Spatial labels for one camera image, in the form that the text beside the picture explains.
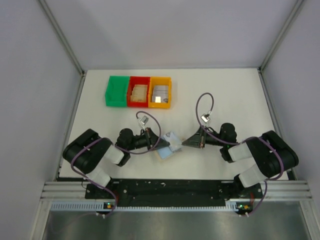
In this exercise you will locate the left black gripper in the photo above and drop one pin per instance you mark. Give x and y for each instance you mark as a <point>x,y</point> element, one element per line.
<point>150,137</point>

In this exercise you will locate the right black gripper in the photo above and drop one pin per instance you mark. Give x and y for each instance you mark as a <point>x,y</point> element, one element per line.
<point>202,137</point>

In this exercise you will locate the beige card holder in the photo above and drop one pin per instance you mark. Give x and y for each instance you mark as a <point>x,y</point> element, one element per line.
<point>168,146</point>

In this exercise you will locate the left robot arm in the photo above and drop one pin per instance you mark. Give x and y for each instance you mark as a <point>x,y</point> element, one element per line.
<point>90,154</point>

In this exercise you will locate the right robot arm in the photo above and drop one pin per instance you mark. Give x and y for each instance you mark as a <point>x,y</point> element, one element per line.
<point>271,154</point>

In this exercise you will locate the stack of cards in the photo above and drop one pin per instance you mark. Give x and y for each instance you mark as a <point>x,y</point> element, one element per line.
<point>160,94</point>

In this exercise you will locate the beige card holders stack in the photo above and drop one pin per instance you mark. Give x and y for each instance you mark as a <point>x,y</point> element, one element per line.
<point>139,93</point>

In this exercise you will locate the yellow plastic bin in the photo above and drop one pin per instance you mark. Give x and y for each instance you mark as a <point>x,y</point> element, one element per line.
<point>160,80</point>

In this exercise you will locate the green plastic bin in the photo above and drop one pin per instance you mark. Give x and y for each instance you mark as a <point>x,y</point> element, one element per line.
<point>116,91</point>

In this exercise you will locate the red plastic bin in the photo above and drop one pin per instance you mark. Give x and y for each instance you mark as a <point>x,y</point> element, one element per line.
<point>133,80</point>

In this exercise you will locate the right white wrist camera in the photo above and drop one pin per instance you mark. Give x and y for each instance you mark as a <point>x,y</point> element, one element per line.
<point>206,118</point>

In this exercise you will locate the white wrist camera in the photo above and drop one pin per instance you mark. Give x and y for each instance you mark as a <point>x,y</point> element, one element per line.
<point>142,121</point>
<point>206,118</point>

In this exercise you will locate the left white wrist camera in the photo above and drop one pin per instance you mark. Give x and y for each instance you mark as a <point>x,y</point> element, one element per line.
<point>142,121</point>

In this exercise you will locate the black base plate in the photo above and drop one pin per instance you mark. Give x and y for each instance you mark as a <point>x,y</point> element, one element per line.
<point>178,192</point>

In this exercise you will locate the white slotted cable duct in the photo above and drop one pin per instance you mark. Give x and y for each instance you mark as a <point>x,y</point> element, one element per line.
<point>99,206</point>

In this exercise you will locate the right aluminium corner post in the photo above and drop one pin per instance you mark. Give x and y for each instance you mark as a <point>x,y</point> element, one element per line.
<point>288,23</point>

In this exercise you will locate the aluminium corner post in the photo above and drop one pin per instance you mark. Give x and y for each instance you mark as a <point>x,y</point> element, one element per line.
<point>288,23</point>
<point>61,36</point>

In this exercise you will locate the left aluminium corner post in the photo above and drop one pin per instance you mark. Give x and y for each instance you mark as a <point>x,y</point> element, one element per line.
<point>61,36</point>

